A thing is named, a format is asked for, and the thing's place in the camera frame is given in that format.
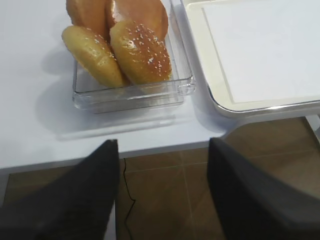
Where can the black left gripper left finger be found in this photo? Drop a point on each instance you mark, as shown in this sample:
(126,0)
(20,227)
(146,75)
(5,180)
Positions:
(75,206)

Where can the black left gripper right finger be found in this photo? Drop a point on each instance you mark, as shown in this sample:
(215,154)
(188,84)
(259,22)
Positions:
(253,205)

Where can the plain bottom bun half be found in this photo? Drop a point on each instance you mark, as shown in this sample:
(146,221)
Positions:
(90,14)

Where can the clear plastic bun container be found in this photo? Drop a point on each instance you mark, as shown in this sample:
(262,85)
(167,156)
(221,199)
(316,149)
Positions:
(91,96)

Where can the white serving tray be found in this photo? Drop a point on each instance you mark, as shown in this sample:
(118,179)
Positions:
(214,76)

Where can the white paper tray liner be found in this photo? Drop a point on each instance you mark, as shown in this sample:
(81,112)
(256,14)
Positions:
(268,49)

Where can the sesame top bun right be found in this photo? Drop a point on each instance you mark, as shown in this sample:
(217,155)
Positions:
(141,55)

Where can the smooth brown bun half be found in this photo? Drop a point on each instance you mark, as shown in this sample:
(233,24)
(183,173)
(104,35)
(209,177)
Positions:
(151,13)

